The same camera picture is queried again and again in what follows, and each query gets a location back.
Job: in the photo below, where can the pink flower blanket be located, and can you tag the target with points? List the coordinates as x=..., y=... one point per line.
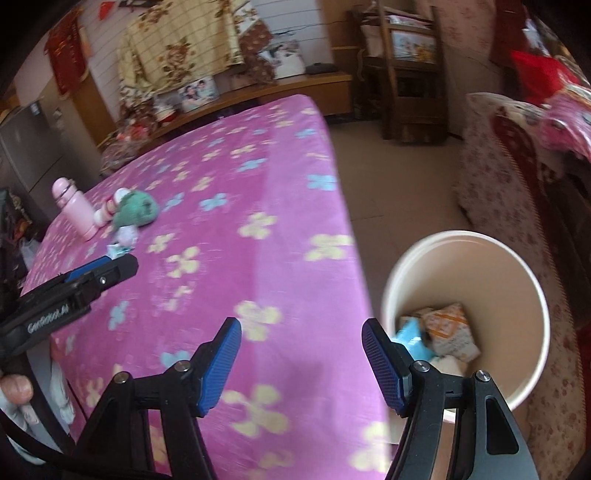
x=231, y=184

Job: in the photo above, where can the red hanging cloth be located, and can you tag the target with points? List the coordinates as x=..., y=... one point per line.
x=67, y=50

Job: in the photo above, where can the pink printed blanket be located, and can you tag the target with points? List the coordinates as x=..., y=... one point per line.
x=568, y=120

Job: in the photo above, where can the small crumpled clear wrapper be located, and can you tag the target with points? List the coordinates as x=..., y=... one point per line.
x=125, y=236

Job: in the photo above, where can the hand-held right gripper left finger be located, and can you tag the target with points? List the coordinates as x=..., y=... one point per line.
x=219, y=364

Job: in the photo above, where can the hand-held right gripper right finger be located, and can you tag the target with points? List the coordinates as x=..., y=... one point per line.
x=383, y=367

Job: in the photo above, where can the dark wooden rack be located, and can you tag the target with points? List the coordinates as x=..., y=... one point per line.
x=415, y=115

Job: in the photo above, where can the black device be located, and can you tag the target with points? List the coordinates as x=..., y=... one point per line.
x=321, y=68

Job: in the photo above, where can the pink bottle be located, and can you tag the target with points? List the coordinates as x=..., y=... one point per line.
x=76, y=212

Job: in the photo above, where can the white round bucket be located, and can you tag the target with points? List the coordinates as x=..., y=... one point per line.
x=508, y=300

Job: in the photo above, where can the grey refrigerator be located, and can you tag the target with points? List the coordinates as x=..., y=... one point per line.
x=41, y=147

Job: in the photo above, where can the white bottle with red label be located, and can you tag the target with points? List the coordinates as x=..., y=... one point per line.
x=104, y=214

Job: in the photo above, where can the teal paper piece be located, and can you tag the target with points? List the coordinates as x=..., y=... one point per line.
x=413, y=339

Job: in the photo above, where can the white foam block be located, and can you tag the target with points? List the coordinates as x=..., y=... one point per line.
x=450, y=365

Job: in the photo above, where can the red plastic bag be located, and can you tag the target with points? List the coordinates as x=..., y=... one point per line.
x=538, y=76

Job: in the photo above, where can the white printed bag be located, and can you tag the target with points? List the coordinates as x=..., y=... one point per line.
x=281, y=57

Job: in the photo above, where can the floral mattress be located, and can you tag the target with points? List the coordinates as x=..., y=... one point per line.
x=466, y=32

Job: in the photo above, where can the wooden headboard cabinet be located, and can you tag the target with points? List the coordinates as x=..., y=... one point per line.
x=300, y=90

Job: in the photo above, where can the white printed packet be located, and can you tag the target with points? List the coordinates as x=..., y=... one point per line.
x=450, y=327

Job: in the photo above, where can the yellow floral quilt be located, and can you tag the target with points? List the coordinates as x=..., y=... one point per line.
x=175, y=46

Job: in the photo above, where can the large photo frame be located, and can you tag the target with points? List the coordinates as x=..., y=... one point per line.
x=198, y=94

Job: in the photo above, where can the floral covered sofa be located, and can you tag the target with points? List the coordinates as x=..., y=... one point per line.
x=503, y=194

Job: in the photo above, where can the green cloth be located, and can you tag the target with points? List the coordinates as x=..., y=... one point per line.
x=136, y=210

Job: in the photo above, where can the dark red gift bag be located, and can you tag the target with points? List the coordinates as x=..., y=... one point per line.
x=508, y=37

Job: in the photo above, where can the small green white wrapper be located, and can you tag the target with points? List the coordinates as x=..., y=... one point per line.
x=117, y=250

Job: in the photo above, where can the person's left hand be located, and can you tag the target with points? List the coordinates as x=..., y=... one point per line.
x=16, y=390

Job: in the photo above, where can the pile of colourful packets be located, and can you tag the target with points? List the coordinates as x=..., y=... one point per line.
x=127, y=147

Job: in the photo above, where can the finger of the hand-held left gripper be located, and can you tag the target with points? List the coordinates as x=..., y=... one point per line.
x=108, y=277
x=85, y=268

